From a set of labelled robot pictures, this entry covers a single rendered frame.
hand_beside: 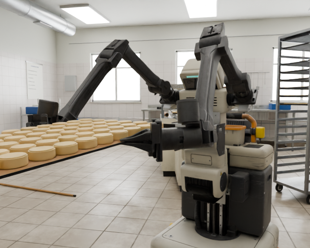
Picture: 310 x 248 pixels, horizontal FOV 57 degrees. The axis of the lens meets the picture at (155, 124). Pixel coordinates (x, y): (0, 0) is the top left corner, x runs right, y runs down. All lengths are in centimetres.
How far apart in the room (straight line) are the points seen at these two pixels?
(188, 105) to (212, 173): 84
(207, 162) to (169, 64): 599
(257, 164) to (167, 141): 110
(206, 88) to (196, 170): 75
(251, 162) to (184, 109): 108
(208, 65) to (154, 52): 661
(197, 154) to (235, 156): 29
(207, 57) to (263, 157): 91
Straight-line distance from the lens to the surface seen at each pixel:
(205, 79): 91
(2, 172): 54
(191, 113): 73
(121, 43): 132
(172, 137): 71
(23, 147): 63
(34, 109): 661
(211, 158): 155
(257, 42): 747
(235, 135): 181
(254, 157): 175
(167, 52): 748
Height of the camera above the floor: 109
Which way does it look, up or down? 5 degrees down
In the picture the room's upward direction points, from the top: straight up
